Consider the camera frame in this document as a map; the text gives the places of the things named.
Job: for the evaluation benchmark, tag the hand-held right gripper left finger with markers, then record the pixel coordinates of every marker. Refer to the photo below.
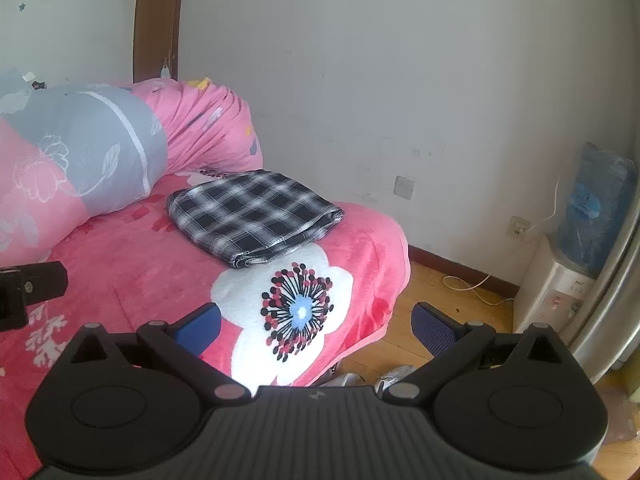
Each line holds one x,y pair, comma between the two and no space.
197,327

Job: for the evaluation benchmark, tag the silver shoe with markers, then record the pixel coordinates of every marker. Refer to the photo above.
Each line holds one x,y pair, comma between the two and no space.
395,377

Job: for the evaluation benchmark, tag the white wall plate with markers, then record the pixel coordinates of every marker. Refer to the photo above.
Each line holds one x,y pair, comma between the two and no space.
404,186

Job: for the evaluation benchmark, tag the white water dispenser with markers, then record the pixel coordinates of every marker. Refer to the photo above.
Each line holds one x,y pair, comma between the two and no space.
545,285

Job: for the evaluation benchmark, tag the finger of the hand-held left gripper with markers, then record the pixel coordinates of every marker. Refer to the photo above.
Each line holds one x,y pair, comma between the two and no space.
45,282

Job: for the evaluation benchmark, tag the red floral fleece blanket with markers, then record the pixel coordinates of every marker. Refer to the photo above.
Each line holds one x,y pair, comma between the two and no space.
125,270

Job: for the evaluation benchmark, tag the grey metal appliance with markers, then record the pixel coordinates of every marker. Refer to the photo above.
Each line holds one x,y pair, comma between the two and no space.
615,310

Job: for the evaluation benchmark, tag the white wall socket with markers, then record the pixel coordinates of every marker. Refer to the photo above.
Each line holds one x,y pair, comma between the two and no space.
515,225

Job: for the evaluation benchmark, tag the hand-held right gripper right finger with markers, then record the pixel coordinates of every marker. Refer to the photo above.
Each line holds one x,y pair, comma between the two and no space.
435,330

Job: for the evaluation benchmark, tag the black white plaid pants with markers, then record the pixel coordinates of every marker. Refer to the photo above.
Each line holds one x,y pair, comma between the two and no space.
250,215

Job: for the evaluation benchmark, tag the blue water bottle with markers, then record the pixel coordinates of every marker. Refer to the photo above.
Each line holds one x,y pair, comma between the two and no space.
595,210

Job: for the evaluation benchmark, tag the brown wooden door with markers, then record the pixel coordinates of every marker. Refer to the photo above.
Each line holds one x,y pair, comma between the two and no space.
155,20

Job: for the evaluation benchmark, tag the pink grey floral duvet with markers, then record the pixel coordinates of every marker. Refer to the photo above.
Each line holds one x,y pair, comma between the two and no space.
75,160

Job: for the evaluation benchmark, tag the pink printed pillow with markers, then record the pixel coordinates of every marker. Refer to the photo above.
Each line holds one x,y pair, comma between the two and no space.
210,125

